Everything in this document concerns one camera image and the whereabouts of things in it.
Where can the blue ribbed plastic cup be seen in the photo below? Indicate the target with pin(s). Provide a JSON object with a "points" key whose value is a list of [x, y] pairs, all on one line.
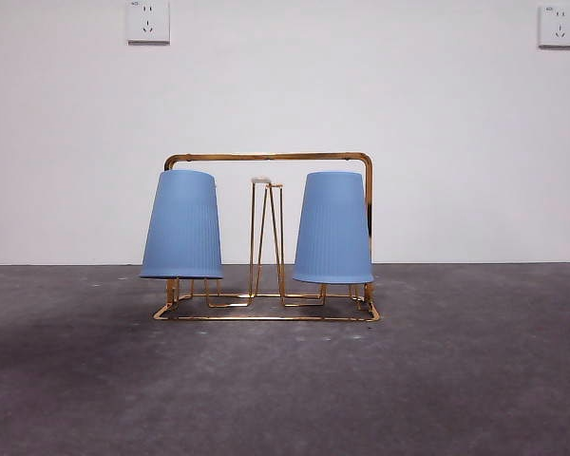
{"points": [[332, 228], [183, 228]]}

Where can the white wall socket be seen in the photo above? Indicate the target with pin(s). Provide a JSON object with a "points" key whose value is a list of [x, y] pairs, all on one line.
{"points": [[558, 26], [148, 21]]}

